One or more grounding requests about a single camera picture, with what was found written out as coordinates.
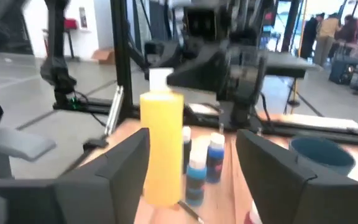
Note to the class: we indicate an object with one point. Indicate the grey chair armrest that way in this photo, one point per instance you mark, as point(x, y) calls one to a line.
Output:
point(14, 143)

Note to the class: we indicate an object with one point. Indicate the dark teal brush cup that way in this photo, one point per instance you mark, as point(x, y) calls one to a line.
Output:
point(322, 152)

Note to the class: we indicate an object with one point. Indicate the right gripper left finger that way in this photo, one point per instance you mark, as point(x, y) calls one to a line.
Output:
point(89, 193)

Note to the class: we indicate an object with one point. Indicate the red box on stand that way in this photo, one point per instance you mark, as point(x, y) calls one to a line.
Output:
point(71, 24)

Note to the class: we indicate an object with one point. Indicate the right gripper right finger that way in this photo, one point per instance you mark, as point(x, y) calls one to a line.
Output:
point(291, 193)

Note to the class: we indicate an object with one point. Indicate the black paintbrush silver ferrule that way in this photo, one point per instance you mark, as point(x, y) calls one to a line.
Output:
point(191, 213)

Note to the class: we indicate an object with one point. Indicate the black table clamp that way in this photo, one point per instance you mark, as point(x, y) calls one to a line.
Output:
point(95, 144)

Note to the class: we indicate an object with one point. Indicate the small light blue paint bottle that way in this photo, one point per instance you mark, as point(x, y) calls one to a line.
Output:
point(196, 183)

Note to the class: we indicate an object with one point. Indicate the black aluminium rig frame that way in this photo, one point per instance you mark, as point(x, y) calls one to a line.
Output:
point(121, 62)

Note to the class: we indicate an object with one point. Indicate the cardboard box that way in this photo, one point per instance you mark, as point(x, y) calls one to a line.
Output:
point(104, 56)

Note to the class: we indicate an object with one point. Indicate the large yellow paint bottle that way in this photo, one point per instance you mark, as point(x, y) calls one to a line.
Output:
point(162, 140)

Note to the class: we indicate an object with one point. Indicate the silver aluminium bracket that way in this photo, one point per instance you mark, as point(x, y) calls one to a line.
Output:
point(114, 109)

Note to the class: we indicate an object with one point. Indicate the person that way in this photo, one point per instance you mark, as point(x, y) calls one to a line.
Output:
point(328, 31)
point(311, 34)
point(350, 31)

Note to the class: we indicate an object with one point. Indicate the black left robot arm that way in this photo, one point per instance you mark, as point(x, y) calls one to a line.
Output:
point(238, 77)

